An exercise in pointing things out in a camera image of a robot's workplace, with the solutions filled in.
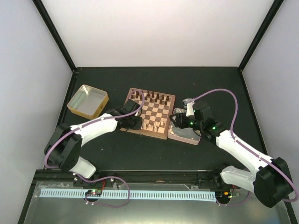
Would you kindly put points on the light blue cable duct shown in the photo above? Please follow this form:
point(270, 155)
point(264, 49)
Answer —
point(132, 194)

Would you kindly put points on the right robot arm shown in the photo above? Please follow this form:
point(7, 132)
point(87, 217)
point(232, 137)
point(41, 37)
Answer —
point(269, 179)

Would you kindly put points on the dark chess pieces row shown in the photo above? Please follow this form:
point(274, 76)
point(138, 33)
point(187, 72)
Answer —
point(150, 97)

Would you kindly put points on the black mounting rail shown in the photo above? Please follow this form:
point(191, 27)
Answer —
point(202, 179)

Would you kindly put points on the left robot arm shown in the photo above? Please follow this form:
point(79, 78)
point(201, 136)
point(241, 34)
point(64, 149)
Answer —
point(64, 147)

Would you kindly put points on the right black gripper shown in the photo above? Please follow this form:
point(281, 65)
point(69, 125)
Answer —
point(180, 117)

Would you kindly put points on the small circuit board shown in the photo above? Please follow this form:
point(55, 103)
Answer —
point(93, 192)

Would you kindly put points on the wooden chess board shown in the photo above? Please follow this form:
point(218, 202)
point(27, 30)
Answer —
point(150, 115)

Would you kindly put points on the pink tin with pieces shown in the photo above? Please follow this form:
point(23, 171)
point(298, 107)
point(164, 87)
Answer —
point(186, 135)

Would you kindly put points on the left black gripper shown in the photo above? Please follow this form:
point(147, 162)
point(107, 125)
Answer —
point(138, 126)

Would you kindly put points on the gold metal tin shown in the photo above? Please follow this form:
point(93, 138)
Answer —
point(88, 102)

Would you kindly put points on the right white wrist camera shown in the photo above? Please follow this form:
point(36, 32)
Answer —
point(188, 105)

